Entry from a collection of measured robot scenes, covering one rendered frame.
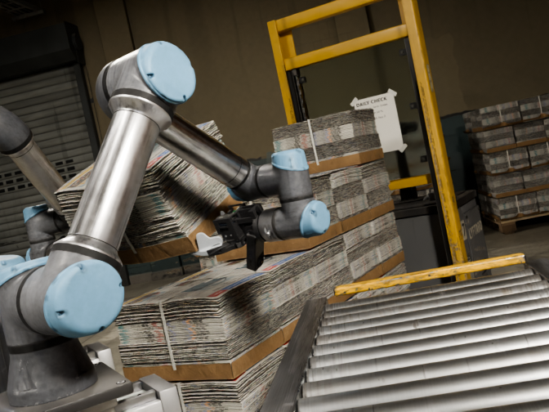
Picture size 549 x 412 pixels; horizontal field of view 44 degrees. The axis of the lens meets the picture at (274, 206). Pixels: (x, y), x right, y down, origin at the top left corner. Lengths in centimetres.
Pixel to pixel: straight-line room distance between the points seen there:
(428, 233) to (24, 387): 254
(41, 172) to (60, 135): 768
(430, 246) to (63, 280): 261
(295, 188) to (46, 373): 62
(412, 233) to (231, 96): 578
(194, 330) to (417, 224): 184
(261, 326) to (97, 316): 93
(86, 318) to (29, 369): 18
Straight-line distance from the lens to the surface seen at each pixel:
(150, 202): 164
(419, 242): 350
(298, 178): 146
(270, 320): 202
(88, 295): 109
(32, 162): 194
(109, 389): 121
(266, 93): 891
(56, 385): 123
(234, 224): 157
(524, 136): 726
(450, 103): 886
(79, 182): 182
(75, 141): 955
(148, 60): 122
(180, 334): 191
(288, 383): 106
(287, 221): 148
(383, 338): 121
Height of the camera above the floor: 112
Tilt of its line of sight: 3 degrees down
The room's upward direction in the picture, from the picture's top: 12 degrees counter-clockwise
